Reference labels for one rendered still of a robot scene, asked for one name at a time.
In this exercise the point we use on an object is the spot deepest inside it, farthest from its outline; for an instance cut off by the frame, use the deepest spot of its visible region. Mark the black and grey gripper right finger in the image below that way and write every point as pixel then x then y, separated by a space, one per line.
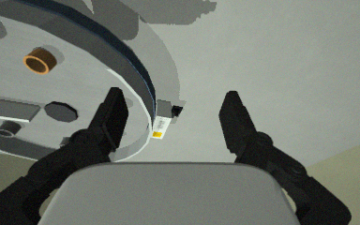
pixel 315 204

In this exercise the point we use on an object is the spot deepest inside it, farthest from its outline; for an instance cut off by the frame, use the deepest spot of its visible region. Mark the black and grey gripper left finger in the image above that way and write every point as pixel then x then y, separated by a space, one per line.
pixel 20 201

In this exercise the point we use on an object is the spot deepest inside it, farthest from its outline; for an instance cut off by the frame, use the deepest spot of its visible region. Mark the bronze bushing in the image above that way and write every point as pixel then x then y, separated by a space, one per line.
pixel 40 61

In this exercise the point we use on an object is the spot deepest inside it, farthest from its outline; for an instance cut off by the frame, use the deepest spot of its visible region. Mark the grey metal bushing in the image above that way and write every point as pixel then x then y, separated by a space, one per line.
pixel 9 129
pixel 64 142

